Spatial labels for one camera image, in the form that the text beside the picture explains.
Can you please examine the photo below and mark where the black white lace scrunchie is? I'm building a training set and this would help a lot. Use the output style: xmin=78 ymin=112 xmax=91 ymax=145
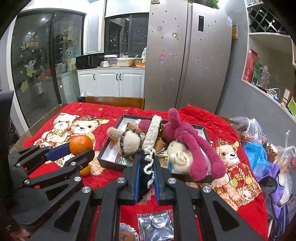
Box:
xmin=139 ymin=147 xmax=155 ymax=198

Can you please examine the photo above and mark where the brown bear head charm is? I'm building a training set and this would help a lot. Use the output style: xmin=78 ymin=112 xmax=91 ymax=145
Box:
xmin=118 ymin=229 xmax=136 ymax=241

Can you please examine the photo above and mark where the cream fluffy plush toy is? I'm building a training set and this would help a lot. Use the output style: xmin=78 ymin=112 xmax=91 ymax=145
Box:
xmin=106 ymin=114 xmax=163 ymax=157

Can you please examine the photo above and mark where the wooden bead bracelet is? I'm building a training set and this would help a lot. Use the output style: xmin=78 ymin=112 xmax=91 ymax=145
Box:
xmin=119 ymin=129 xmax=143 ymax=158

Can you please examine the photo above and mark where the brown paper bear box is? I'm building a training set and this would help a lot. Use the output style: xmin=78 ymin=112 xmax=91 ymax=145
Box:
xmin=154 ymin=137 xmax=167 ymax=154

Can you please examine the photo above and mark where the magenta plush bear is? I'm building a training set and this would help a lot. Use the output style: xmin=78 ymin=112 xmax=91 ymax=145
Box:
xmin=138 ymin=107 xmax=227 ymax=182

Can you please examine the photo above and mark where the blue white crochet scrunchie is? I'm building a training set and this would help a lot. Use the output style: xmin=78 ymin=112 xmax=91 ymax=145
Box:
xmin=119 ymin=222 xmax=139 ymax=241

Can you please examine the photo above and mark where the silver pin badge in bag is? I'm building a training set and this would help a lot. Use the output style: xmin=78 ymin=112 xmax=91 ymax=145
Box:
xmin=137 ymin=210 xmax=174 ymax=241

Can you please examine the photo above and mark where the black shallow tray box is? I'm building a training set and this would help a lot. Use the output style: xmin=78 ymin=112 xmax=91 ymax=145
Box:
xmin=97 ymin=114 xmax=214 ymax=183

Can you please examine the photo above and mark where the cream plush puppy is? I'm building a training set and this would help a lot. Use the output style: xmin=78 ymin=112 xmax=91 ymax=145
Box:
xmin=167 ymin=141 xmax=193 ymax=175

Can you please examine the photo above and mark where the blue white cardboard box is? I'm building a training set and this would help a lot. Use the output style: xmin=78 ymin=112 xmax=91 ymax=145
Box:
xmin=268 ymin=199 xmax=295 ymax=240

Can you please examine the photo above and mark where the purple cloth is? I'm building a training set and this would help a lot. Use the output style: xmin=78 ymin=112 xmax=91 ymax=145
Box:
xmin=256 ymin=163 xmax=292 ymax=212

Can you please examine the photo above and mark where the blue plastic bag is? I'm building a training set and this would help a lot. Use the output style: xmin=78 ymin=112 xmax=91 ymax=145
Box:
xmin=244 ymin=142 xmax=269 ymax=177

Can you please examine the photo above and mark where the wooden chair back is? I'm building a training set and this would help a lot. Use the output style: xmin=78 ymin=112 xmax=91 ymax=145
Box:
xmin=77 ymin=96 xmax=145 ymax=110

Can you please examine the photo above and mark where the clear plastic bag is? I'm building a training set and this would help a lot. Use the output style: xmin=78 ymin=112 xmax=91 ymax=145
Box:
xmin=274 ymin=130 xmax=295 ymax=206

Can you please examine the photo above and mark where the white kitchen cabinet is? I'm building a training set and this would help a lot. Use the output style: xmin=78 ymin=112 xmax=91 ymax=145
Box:
xmin=77 ymin=67 xmax=145 ymax=97

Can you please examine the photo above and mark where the black microwave oven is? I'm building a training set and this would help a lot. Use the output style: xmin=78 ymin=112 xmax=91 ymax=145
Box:
xmin=76 ymin=53 xmax=104 ymax=70

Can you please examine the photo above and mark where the white mug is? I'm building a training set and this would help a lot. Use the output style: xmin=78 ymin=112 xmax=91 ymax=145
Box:
xmin=100 ymin=61 xmax=109 ymax=67

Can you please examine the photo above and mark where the red gift box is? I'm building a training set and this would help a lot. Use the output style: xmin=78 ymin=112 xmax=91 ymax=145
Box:
xmin=243 ymin=49 xmax=258 ymax=83

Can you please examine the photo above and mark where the silver double door refrigerator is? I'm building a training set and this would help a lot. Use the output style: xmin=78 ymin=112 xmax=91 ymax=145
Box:
xmin=144 ymin=1 xmax=232 ymax=113

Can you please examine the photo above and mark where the potted green plant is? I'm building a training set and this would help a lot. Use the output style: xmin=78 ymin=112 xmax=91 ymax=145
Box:
xmin=187 ymin=0 xmax=220 ymax=9

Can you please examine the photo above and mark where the white wall shelf unit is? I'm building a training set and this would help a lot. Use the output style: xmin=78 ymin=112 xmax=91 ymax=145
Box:
xmin=242 ymin=1 xmax=295 ymax=121

